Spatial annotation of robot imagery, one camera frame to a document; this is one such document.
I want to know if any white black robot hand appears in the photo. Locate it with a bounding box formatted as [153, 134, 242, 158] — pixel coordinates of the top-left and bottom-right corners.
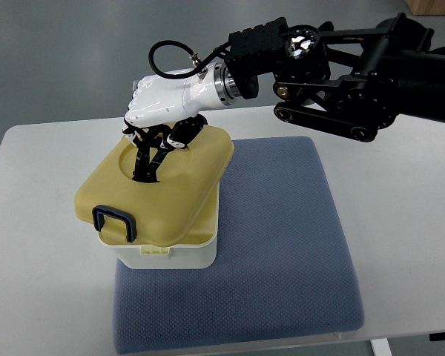
[121, 62, 242, 151]

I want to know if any yellow storage box lid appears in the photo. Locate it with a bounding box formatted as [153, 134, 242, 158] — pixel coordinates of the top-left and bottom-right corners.
[74, 125, 234, 247]

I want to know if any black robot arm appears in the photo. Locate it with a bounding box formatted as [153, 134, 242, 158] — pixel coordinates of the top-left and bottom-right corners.
[223, 14, 445, 142]

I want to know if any white storage box base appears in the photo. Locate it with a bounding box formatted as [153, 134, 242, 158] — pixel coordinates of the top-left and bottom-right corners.
[98, 187, 220, 269]

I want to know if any wooden box corner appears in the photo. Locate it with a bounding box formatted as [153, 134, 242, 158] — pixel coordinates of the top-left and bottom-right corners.
[405, 0, 445, 16]

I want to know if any blue grey cushion mat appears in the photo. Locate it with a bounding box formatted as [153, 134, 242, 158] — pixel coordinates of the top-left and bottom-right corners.
[113, 136, 364, 354]

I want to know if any white table leg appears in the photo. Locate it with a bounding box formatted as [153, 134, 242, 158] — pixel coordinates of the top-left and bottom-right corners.
[370, 338, 392, 356]

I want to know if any black table control panel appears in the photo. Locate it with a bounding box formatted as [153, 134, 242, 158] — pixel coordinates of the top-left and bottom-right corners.
[429, 332, 445, 342]

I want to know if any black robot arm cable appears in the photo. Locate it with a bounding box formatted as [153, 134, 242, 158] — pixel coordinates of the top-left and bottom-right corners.
[148, 39, 233, 79]

